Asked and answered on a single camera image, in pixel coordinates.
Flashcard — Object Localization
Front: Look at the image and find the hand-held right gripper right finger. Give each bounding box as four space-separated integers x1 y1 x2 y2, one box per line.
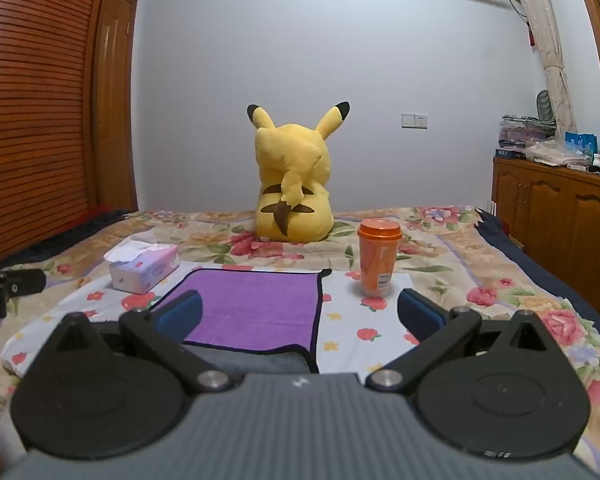
366 288 556 392

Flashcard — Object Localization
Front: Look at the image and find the stack of folded clothes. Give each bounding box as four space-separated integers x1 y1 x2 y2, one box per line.
497 114 557 152

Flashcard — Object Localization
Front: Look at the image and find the beige patterned curtain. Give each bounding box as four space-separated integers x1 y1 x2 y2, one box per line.
501 0 579 137

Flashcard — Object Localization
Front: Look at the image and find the blue paper bag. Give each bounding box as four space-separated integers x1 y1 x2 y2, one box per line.
564 131 599 162

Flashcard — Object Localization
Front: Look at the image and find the floral blanket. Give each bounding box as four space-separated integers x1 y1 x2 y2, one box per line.
0 205 600 466

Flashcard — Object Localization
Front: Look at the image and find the yellow plush toy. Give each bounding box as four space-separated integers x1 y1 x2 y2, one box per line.
246 101 351 242

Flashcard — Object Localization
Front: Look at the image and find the purple towel with black edge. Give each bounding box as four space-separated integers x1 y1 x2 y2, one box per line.
152 267 333 373

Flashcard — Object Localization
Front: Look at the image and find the grey green hand fan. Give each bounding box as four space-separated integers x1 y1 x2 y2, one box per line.
535 89 554 122

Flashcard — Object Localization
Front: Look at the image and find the grey towel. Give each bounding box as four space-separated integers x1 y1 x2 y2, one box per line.
182 342 308 378

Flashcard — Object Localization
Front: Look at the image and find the clear bag of cloth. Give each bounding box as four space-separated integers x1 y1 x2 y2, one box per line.
524 139 595 170

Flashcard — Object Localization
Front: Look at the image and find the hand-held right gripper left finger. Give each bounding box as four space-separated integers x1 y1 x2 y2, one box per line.
47 290 233 393

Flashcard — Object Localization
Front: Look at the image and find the wooden door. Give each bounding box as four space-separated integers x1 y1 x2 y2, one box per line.
94 0 140 214

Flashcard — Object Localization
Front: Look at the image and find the pink and white tissue box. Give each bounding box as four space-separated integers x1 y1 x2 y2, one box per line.
103 237 181 295

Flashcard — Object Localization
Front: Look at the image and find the orange plastic cup with lid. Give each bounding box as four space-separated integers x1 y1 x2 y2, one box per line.
357 218 402 298

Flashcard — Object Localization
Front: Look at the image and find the wooden cabinet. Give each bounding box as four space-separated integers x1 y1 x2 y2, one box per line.
491 155 600 317

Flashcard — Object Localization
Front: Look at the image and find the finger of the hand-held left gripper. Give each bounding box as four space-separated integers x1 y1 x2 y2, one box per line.
6 268 47 297

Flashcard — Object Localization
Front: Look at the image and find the white strawberry print cloth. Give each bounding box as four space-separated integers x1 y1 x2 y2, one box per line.
2 262 486 378

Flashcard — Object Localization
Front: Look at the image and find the dark blue bed sheet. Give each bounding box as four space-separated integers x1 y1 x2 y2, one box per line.
474 207 600 343

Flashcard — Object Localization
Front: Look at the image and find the wooden louvred wardrobe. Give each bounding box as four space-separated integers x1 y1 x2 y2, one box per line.
0 0 117 263

